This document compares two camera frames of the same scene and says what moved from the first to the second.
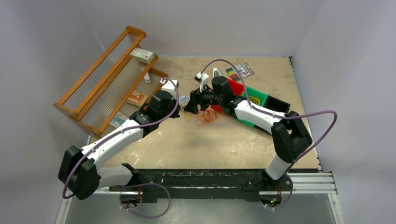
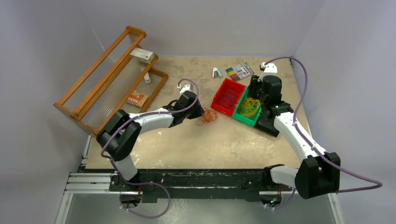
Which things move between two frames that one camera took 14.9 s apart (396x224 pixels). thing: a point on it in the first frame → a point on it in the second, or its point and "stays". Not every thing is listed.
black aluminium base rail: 181,184 stays
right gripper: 197,99 → 251,88
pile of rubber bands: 208,115 stays
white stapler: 147,78 stays
